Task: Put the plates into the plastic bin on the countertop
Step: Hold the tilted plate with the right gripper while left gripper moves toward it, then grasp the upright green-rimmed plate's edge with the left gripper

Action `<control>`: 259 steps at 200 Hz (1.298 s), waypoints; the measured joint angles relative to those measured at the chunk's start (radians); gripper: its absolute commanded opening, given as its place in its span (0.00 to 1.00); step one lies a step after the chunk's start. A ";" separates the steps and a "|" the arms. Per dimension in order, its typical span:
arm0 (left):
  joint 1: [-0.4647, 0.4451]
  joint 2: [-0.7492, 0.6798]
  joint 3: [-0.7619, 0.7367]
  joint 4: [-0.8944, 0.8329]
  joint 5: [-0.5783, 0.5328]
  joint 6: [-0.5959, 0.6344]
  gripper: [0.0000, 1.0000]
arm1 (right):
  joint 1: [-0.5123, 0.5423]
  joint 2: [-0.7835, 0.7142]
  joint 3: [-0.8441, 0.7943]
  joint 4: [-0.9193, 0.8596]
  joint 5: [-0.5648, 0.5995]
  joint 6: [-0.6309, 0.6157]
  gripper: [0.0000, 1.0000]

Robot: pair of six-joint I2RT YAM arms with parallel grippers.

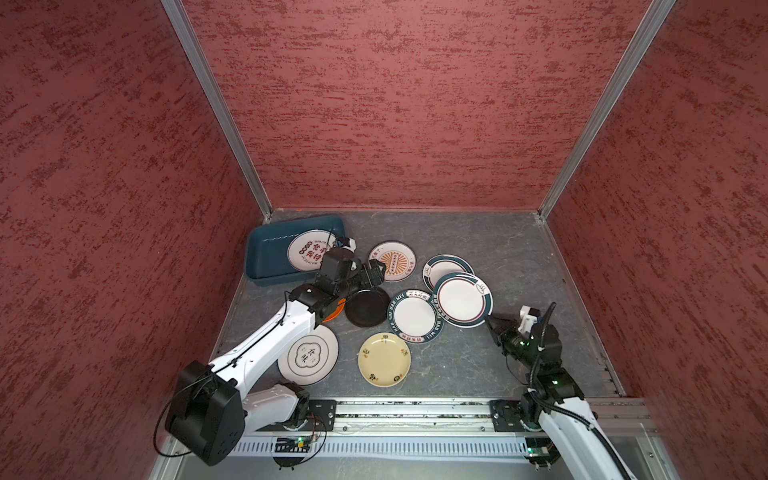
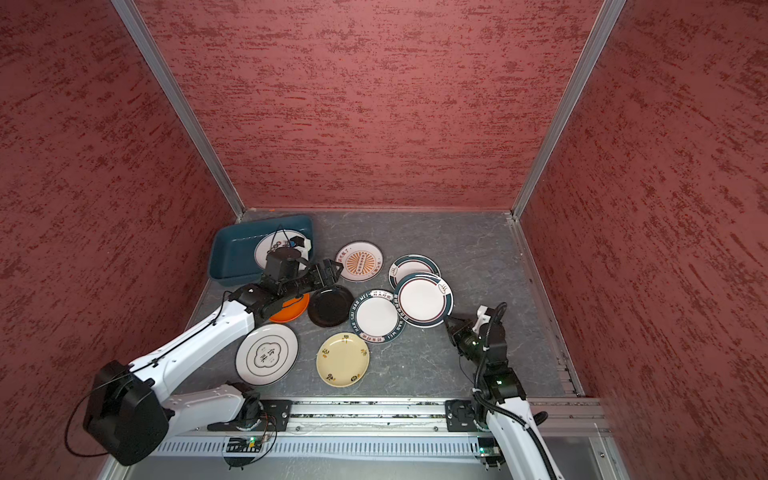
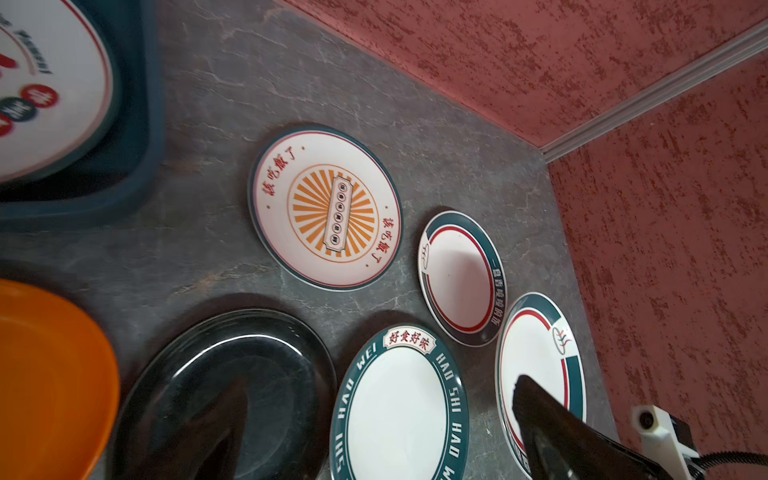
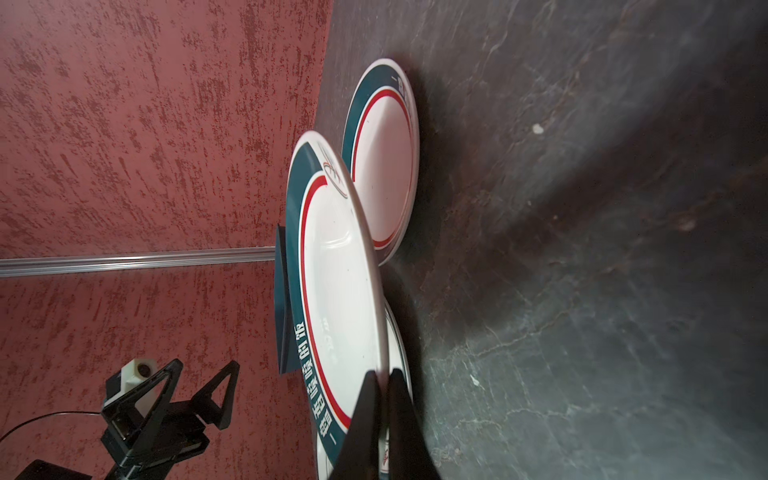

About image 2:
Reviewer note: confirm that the white plate black flower outline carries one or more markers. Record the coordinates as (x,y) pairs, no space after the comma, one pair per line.
(267,354)

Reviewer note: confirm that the right circuit board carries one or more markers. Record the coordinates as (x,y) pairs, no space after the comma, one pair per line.
(487,447)

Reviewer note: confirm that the white plate red characters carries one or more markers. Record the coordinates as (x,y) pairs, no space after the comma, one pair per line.
(271,242)

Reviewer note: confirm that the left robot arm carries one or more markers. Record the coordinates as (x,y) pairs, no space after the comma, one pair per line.
(132,408)

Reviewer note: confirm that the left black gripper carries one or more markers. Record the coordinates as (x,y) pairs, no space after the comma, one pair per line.
(315,269)

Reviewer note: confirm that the pale yellow plate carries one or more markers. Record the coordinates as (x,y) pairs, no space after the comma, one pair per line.
(342,360)

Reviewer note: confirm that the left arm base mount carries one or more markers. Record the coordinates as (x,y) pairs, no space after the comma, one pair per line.
(266,415)

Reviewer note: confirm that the aluminium corner post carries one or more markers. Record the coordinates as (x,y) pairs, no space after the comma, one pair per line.
(601,30)
(131,18)

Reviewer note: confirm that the green lettered rim plate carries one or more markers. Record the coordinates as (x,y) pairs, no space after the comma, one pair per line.
(374,317)

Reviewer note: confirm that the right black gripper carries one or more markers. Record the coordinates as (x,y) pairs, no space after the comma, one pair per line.
(462,325)

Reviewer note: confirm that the circuit board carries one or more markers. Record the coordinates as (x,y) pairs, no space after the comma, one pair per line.
(487,447)
(246,446)

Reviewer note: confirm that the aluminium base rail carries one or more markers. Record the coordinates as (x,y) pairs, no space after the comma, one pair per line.
(334,416)

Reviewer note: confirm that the small green rimmed plate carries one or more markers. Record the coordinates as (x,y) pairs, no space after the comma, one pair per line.
(409,264)

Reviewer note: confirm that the large green red rimmed plate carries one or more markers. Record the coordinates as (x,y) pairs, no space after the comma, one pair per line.
(424,300)

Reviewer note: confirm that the teal plastic bin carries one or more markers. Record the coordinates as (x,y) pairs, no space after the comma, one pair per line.
(232,260)

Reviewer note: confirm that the right aluminium corner post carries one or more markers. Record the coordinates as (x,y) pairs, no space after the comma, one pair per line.
(601,30)

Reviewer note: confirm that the orange sunburst pattern plate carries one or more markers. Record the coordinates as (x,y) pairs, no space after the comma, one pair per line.
(361,261)

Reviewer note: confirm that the left circuit board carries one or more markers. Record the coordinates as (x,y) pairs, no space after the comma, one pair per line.
(246,446)

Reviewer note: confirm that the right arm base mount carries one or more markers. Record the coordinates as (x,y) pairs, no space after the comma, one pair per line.
(465,416)

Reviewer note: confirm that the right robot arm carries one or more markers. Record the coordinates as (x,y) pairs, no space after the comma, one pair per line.
(498,403)

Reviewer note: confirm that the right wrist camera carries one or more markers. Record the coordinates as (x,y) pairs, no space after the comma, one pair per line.
(484,315)

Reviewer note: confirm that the left aluminium corner post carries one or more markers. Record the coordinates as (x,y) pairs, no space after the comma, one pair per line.
(131,18)

